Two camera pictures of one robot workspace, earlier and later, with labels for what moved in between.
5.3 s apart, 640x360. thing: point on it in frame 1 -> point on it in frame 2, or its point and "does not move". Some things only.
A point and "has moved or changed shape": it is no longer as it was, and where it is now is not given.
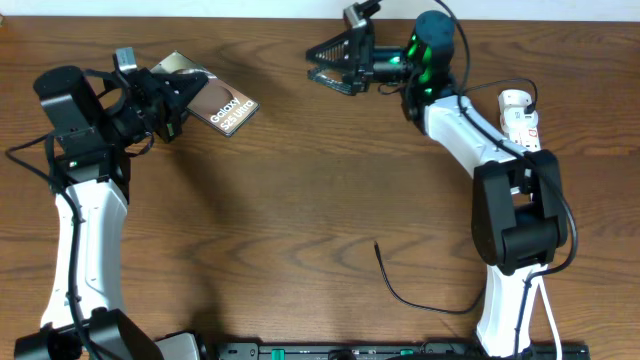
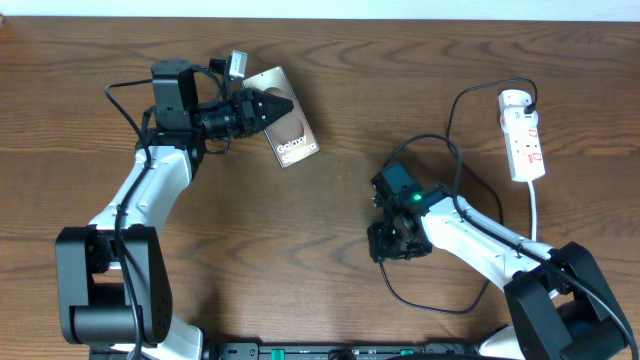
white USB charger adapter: x=517 y=120 does not move
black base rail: x=399 y=351 does not move
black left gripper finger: x=185 y=84 -> x=269 y=108
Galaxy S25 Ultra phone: x=219 y=105 has moved or changed shape
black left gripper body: x=163 y=107 -> x=248 y=112
